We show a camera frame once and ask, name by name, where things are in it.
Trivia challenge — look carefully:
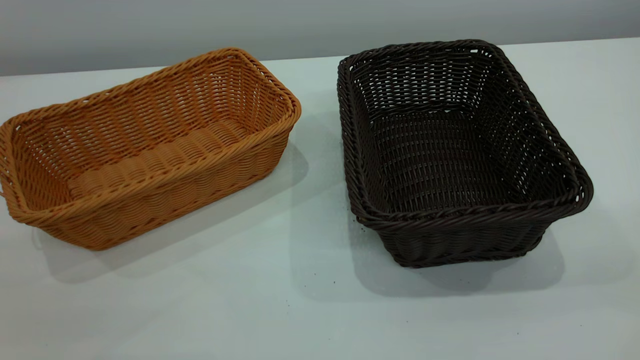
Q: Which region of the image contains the dark brown wicker basket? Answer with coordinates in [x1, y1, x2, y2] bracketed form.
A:
[336, 39, 595, 269]

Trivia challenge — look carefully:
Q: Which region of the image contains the light brown wicker basket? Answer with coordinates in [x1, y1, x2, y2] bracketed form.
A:
[0, 47, 302, 251]

